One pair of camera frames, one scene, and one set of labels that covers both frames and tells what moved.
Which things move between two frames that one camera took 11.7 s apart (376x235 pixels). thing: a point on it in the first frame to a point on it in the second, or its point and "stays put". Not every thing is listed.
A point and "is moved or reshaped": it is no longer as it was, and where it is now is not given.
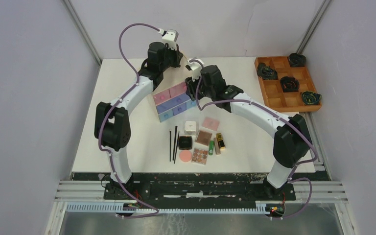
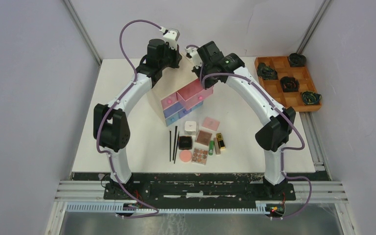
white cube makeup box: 190,128 stays put
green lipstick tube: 211,147 stays put
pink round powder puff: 185,155 stays put
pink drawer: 161,96 to 169,101
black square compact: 185,142 stays put
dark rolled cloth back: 296,59 stays put
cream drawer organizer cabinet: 173,101 is moved or reshaped
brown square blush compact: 203,137 stays put
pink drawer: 177,90 is moved or reshaped
